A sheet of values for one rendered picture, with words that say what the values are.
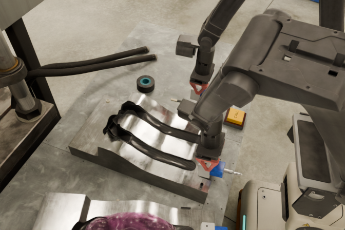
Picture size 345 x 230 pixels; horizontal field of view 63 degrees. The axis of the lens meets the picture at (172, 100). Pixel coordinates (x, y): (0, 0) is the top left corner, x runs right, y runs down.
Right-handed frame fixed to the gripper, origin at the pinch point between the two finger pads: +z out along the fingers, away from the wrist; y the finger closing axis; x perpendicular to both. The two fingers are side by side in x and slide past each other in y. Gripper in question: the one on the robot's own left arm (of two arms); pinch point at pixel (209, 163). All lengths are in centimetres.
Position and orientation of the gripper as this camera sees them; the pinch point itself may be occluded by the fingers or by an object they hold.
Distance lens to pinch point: 90.6
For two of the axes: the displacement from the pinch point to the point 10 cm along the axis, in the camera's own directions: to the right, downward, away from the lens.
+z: 0.5, 7.9, 6.2
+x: 9.4, 1.8, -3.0
